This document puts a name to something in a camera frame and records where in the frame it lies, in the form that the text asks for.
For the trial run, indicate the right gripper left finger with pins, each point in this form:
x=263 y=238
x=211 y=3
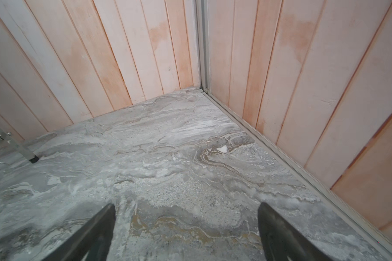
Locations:
x=91 y=242

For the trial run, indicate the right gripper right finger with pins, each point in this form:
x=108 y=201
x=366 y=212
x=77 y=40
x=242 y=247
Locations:
x=281 y=241

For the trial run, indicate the stainless steel dish rack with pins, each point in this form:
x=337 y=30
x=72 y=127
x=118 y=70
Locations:
x=6 y=138

